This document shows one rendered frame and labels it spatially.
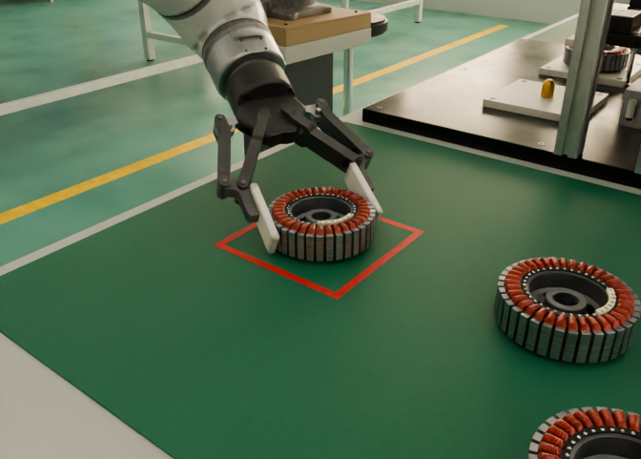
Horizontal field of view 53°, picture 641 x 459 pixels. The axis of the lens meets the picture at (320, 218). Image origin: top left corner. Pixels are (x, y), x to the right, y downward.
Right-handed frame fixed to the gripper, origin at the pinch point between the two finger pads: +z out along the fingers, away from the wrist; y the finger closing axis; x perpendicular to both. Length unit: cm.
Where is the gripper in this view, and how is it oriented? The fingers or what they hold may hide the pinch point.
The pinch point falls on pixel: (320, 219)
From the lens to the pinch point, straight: 66.9
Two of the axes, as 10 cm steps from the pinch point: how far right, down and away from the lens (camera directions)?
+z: 3.9, 8.0, -4.5
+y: 8.9, -2.1, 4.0
